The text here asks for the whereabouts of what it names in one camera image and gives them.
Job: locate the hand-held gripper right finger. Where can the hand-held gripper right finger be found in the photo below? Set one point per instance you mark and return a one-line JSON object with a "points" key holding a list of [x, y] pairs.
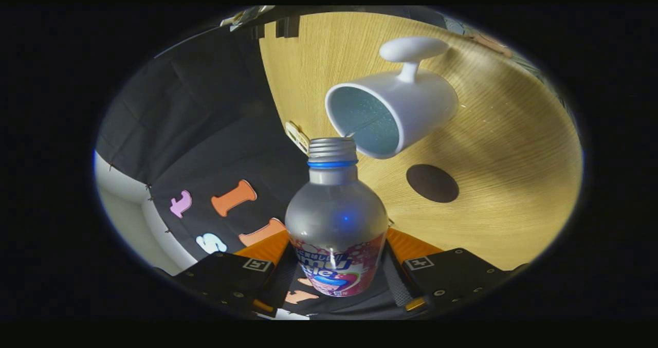
{"points": [[398, 286]]}

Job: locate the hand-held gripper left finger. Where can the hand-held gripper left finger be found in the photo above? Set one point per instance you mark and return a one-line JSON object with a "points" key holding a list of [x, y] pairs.
{"points": [[226, 278]]}

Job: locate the silver juice bottle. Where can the silver juice bottle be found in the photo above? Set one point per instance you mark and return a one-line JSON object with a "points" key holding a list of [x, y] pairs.
{"points": [[334, 214]]}

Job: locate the dark brown round coaster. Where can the dark brown round coaster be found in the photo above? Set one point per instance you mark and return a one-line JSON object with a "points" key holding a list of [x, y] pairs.
{"points": [[432, 183]]}

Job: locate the white cup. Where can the white cup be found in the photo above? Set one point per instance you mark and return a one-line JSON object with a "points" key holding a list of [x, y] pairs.
{"points": [[416, 101]]}

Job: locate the white divided condiment tray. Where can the white divided condiment tray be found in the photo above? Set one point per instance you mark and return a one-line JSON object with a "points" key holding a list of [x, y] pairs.
{"points": [[296, 136]]}

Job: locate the wooden table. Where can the wooden table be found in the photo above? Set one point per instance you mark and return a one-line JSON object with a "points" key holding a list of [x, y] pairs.
{"points": [[514, 158]]}

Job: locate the black backdrop cloth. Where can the black backdrop cloth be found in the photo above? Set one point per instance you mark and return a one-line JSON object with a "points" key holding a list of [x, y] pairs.
{"points": [[205, 106]]}

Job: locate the black table clamp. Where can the black table clamp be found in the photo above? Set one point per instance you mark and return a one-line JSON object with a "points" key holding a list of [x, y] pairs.
{"points": [[288, 26], [257, 31]]}

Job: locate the cluttered side stand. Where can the cluttered side stand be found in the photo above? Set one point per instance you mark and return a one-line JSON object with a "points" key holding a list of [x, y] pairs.
{"points": [[247, 16]]}

